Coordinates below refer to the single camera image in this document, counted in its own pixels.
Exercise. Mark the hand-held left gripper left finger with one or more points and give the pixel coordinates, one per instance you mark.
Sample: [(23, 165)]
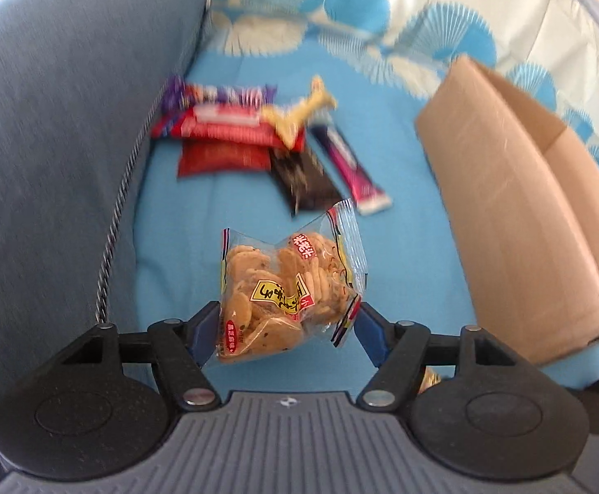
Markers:
[(207, 330)]

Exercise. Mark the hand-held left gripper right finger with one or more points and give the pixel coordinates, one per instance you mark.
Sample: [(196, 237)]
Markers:
[(369, 337)]

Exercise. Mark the clear cracker packet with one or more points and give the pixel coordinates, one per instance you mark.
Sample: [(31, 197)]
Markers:
[(279, 293)]

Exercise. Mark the magenta snack bar white end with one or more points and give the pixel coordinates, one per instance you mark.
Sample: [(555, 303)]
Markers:
[(353, 172)]

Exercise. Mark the black snack packet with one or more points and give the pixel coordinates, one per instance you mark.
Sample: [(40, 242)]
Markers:
[(304, 180)]

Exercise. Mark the cardboard box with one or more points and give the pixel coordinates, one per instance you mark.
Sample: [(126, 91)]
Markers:
[(510, 190)]

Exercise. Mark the pale yellow snack packet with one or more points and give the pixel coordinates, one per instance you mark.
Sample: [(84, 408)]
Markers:
[(292, 118)]

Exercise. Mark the blue fan-print blanket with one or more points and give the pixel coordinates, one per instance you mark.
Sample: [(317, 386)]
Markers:
[(407, 278)]

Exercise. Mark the gold wrapped snack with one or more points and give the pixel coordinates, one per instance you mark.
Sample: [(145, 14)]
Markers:
[(430, 379)]

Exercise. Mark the dark red snack packet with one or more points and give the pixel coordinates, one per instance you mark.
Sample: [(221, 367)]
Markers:
[(222, 157)]

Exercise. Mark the red white-label snack packet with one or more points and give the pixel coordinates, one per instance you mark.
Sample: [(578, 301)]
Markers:
[(217, 131)]

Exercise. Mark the purple snack packet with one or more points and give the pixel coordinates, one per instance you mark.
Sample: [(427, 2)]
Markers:
[(212, 93)]

